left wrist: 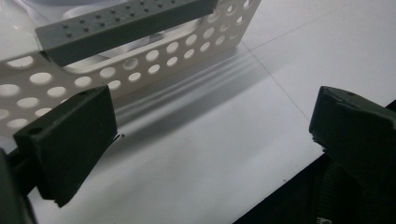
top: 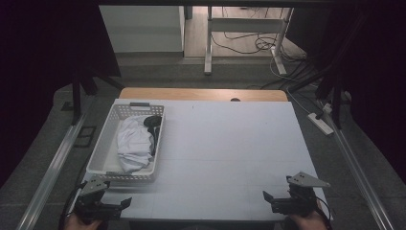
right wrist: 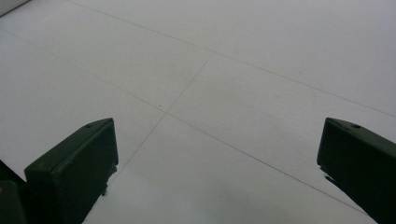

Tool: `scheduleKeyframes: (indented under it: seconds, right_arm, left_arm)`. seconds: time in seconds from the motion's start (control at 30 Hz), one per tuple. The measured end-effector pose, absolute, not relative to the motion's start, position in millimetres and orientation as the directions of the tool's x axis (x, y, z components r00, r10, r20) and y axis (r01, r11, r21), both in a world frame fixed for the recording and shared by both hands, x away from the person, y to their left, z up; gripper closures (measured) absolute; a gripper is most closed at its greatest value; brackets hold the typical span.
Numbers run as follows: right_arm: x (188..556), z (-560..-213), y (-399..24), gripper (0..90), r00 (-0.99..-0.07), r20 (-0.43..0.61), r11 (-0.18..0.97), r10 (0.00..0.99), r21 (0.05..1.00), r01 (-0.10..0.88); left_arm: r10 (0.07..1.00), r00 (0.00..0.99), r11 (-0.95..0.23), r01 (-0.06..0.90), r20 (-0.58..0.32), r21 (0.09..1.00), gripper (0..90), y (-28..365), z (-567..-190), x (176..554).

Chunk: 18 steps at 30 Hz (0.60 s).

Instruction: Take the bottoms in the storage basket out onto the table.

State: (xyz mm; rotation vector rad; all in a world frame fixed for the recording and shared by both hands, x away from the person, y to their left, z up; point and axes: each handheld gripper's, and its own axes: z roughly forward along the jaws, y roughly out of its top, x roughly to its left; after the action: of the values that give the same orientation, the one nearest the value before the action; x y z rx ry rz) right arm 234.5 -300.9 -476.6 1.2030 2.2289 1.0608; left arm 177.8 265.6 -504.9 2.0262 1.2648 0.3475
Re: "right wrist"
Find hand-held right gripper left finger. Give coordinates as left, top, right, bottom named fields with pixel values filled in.
left=23, top=117, right=120, bottom=224

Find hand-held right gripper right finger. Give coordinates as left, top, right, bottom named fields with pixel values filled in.
left=317, top=117, right=396, bottom=224

